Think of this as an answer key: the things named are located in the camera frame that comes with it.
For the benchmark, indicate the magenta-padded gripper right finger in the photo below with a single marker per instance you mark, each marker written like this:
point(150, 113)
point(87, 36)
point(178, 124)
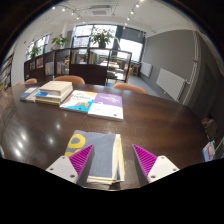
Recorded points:
point(161, 168)

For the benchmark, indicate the purple and white book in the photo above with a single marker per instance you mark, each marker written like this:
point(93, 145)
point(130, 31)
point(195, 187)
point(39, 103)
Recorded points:
point(106, 105)

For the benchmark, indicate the stack of books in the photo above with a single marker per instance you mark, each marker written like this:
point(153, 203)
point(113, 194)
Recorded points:
point(55, 91)

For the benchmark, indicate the dark grey door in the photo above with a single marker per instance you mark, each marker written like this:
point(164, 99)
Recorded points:
point(207, 90)

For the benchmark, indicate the ceiling air conditioner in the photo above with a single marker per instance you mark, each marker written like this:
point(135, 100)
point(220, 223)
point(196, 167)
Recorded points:
point(99, 10)

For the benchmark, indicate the cream white book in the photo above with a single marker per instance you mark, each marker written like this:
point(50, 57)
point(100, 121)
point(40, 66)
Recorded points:
point(32, 98)

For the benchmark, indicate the tall wall bookshelf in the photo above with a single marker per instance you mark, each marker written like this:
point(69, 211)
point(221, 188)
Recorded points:
point(6, 76)

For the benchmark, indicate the large white radiator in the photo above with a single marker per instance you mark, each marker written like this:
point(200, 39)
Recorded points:
point(170, 83)

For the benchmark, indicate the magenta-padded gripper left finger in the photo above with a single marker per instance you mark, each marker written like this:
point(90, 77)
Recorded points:
point(63, 169)

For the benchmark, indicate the dark open shelf unit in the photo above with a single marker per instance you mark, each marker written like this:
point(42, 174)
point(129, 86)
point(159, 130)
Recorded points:
point(86, 71)

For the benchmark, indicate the small potted plant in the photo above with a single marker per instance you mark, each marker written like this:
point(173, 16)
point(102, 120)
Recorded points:
point(60, 40)

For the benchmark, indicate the potted plant by window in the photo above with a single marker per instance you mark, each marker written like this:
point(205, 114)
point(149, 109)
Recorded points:
point(34, 51)

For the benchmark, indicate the ceiling spot lights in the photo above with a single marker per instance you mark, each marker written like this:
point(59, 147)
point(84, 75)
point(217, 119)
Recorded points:
point(63, 9)

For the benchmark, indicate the small white radiator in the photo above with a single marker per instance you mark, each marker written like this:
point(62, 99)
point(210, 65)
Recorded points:
point(146, 69)

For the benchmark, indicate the blue and red booklet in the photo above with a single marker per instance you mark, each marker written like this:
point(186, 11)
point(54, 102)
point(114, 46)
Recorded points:
point(208, 150)

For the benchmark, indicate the grey towel with yellow print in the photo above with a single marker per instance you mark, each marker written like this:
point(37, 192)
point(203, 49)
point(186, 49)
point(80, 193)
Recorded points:
point(103, 150)

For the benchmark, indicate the orange chair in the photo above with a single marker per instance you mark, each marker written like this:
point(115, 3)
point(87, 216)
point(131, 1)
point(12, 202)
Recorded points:
point(69, 79)
point(130, 87)
point(17, 83)
point(30, 81)

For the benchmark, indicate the large potted plant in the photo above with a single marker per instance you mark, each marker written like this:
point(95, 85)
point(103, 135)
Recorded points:
point(102, 36)

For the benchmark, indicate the white illustrated book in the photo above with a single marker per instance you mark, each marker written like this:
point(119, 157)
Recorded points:
point(78, 101)

